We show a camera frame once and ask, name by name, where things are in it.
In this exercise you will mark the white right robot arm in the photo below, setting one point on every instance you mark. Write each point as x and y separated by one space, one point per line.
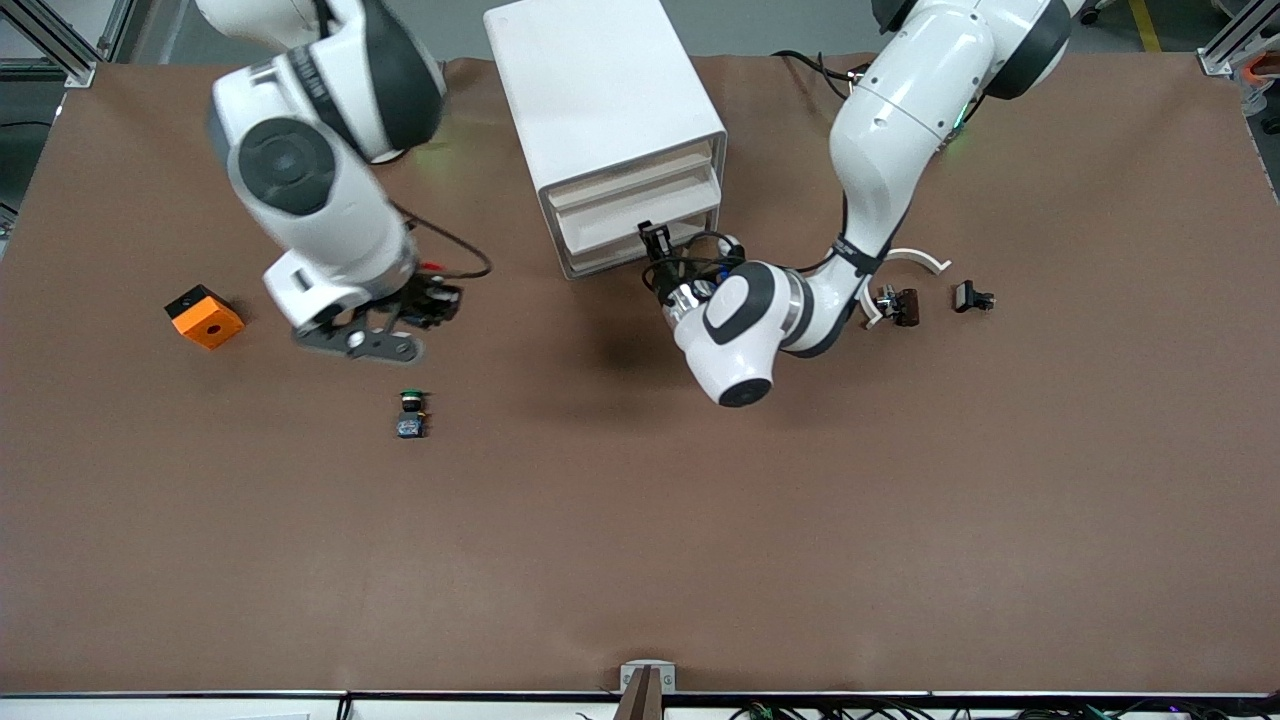
320 210

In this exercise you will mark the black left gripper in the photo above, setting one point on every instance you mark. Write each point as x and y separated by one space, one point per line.
664 273

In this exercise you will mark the small black electrical component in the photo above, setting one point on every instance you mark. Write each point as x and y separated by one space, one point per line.
966 296

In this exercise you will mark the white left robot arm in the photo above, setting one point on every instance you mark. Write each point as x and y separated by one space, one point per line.
890 130

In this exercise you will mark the orange connector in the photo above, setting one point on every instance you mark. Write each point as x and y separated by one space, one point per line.
1260 85

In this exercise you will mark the white curved plastic bracket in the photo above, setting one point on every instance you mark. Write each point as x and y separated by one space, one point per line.
925 258

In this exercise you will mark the aluminium frame profile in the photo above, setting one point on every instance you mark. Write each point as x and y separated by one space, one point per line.
1215 62
80 72

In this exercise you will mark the orange box with hole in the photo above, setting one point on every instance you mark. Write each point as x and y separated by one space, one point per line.
210 325

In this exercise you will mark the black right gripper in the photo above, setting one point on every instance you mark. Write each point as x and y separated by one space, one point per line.
426 301

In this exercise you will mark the green push button switch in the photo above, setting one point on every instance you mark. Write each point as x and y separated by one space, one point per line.
410 425

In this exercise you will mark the metal table edge bracket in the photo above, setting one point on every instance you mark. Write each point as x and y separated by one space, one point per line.
648 690

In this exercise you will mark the small brown electrical component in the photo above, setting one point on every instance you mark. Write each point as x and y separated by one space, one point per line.
908 306

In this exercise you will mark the black caster wheel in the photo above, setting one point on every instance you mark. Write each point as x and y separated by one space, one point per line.
1090 14

